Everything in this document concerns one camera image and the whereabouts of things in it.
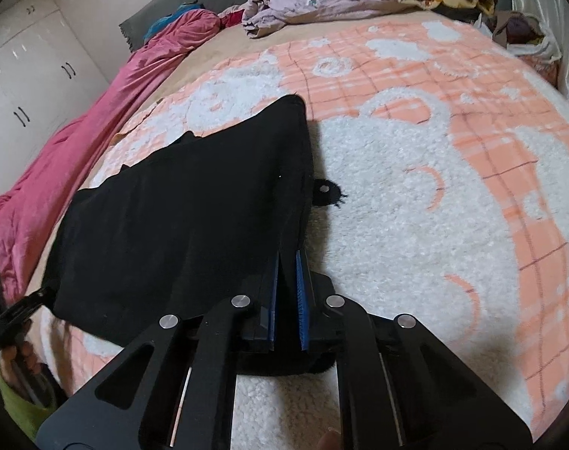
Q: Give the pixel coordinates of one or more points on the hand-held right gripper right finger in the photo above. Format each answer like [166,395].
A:
[303,311]

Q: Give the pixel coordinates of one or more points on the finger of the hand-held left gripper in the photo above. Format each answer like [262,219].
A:
[24,311]

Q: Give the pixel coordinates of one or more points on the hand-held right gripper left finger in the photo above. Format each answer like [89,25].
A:
[273,302]

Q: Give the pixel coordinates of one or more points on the black garment with orange cuff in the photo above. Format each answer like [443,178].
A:
[172,220]

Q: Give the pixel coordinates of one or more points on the white bag of clothes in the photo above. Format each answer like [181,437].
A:
[523,30]

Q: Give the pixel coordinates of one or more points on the person's left hand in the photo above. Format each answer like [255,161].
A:
[27,354]

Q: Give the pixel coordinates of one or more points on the person's right hand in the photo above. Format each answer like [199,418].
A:
[330,441]

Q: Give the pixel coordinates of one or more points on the pink duvet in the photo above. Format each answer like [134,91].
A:
[78,150]

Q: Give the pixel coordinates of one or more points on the peach and white fleece blanket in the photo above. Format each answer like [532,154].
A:
[429,197]

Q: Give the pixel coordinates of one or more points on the white wardrobe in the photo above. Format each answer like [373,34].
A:
[31,79]

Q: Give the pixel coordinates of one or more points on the beige bed sheet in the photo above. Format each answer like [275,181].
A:
[209,63]

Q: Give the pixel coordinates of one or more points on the red cloth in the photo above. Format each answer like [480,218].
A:
[230,18]

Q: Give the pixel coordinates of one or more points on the lilac garment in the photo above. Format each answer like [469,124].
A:
[312,7]

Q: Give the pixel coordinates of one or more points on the blue cloth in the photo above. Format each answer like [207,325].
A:
[160,26]

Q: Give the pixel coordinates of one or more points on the white satin curtain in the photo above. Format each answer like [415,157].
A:
[547,0]

